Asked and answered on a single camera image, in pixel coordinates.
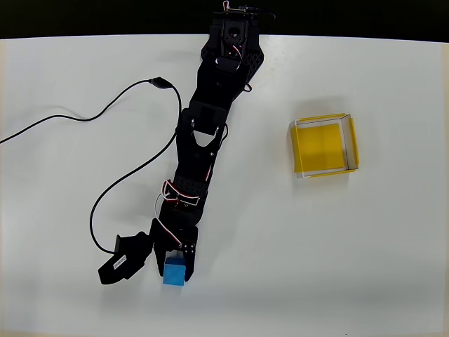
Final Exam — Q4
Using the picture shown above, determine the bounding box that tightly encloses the blue cube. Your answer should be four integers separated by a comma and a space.
162, 255, 187, 287

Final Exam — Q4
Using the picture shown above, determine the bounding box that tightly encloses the yellow open box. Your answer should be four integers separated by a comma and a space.
288, 112, 361, 180

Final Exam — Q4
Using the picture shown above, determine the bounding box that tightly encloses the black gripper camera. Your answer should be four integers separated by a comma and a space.
97, 230, 154, 286

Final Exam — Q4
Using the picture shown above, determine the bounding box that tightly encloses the black camera cable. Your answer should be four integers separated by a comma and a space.
0, 76, 183, 254

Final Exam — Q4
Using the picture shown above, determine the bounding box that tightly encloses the black power cable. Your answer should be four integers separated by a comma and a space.
241, 4, 278, 22

